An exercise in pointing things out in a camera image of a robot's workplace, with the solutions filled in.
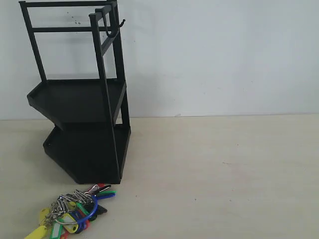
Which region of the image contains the colourful key tag bunch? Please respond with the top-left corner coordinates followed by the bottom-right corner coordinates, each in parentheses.
top-left (26, 184), bottom-right (117, 239)

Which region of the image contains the black two-tier corner rack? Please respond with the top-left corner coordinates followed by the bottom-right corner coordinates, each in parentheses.
top-left (19, 0), bottom-right (131, 184)

